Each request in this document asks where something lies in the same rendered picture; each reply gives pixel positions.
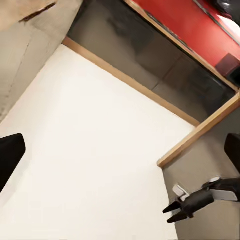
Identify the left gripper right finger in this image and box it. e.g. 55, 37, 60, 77
224, 132, 240, 173

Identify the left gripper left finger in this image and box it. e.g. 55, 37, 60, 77
0, 133, 26, 193

